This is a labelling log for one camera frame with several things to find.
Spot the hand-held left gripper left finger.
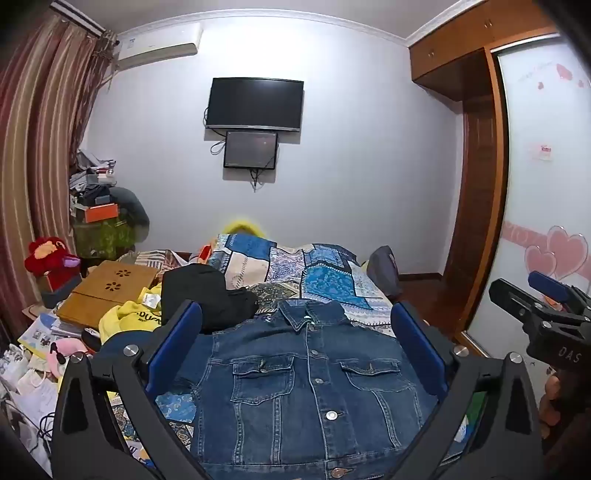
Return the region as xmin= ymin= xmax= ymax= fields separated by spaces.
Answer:
xmin=52 ymin=299 xmax=218 ymax=480

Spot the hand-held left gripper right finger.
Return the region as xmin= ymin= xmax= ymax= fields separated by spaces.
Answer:
xmin=390 ymin=302 xmax=544 ymax=480

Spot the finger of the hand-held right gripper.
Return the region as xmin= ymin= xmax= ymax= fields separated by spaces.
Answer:
xmin=527 ymin=270 xmax=583 ymax=305
xmin=488 ymin=278 xmax=551 ymax=329

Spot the blue denim jacket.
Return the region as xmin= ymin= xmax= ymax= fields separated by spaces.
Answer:
xmin=99 ymin=298 xmax=467 ymax=480

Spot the person's right hand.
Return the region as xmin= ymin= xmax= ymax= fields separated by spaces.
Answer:
xmin=539 ymin=372 xmax=565 ymax=440

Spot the black garment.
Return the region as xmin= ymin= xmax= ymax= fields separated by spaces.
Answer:
xmin=161 ymin=265 xmax=260 ymax=334

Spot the yellow hoodie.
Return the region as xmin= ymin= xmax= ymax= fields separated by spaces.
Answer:
xmin=98 ymin=283 xmax=165 ymax=343

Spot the grey backpack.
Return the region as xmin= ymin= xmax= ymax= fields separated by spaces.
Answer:
xmin=366 ymin=246 xmax=404 ymax=299

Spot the wooden lap table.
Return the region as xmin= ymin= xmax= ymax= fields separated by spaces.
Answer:
xmin=55 ymin=260 xmax=161 ymax=331

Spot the pink plush toy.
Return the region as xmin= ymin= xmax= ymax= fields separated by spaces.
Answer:
xmin=45 ymin=338 xmax=89 ymax=380

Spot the dark blue box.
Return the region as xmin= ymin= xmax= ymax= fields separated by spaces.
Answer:
xmin=39 ymin=271 xmax=83 ymax=309

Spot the yellow plush toy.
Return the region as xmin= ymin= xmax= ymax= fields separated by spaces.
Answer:
xmin=219 ymin=219 xmax=269 ymax=239

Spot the blue patchwork quilt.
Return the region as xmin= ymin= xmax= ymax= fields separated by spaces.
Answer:
xmin=205 ymin=233 xmax=398 ymax=319

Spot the dark grey cushion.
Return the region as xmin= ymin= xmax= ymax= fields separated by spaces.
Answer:
xmin=110 ymin=186 xmax=151 ymax=232

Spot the pile of books and papers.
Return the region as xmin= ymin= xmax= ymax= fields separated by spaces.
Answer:
xmin=0 ymin=311 xmax=101 ymax=464

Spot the orange box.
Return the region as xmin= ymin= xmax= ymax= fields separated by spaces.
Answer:
xmin=74 ymin=203 xmax=120 ymax=225

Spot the red plush toy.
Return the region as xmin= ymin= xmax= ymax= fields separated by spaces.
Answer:
xmin=24 ymin=236 xmax=82 ymax=278

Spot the pile of clutter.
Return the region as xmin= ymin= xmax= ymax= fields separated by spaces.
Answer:
xmin=68 ymin=149 xmax=119 ymax=206

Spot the small black monitor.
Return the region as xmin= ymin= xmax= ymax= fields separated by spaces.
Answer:
xmin=223 ymin=130 xmax=280 ymax=171

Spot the striped brown curtain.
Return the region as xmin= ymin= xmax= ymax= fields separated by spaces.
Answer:
xmin=0 ymin=0 xmax=117 ymax=326

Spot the wooden overhead cabinet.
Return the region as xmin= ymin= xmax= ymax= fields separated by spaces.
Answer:
xmin=408 ymin=0 xmax=560 ymax=101

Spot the white air conditioner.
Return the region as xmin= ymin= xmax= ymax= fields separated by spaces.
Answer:
xmin=115 ymin=22 xmax=204 ymax=71

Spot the black wall television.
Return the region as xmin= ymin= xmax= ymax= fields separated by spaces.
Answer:
xmin=205 ymin=77 xmax=305 ymax=133

